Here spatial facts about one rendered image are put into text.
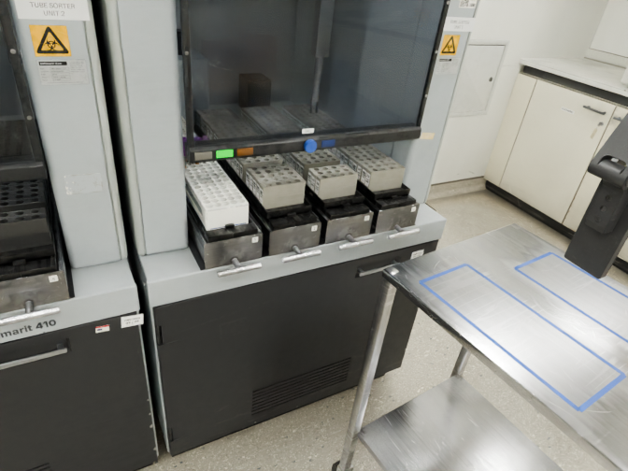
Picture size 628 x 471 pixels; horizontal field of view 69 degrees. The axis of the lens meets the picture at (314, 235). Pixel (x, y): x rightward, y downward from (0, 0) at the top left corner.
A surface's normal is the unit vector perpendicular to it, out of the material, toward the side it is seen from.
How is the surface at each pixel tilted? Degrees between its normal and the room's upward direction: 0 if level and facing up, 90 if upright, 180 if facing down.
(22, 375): 90
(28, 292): 90
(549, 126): 90
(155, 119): 90
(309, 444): 0
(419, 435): 0
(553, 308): 0
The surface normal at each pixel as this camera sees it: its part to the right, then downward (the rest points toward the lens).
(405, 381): 0.11, -0.84
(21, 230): 0.47, 0.52
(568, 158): -0.88, 0.18
